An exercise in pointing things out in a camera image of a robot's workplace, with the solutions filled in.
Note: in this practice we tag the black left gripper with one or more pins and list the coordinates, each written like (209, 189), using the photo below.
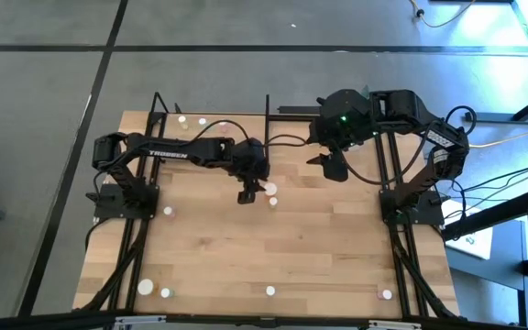
(250, 160)

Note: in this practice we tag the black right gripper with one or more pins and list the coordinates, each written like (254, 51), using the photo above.
(344, 119)

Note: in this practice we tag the large orange medicine bottle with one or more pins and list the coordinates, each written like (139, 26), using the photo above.
(145, 287)
(270, 188)

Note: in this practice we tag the yellow medicine bottle white cap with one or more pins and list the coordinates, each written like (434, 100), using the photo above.
(273, 201)
(182, 120)

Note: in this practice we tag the pink medicine bottle white cap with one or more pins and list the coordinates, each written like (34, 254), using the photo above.
(168, 211)
(386, 294)
(222, 125)

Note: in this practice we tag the green medicine bottle white cap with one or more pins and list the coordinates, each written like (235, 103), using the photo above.
(202, 122)
(166, 292)

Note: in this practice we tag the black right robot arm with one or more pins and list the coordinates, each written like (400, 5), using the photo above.
(438, 142)

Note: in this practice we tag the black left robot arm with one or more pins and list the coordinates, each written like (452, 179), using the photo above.
(177, 153)

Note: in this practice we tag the green bottle with red pill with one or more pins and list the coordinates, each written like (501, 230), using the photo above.
(270, 290)

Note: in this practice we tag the white paper sheet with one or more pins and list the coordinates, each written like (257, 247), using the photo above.
(468, 234)

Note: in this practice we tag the black metal beam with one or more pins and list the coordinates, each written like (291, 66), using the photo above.
(498, 213)

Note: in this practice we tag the grey cabinet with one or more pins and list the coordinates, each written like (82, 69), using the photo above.
(498, 261)

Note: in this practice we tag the wooden shelf black metal frame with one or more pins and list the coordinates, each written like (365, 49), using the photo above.
(177, 133)

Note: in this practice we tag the black aluminium rig frame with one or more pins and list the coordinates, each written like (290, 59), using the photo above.
(264, 322)

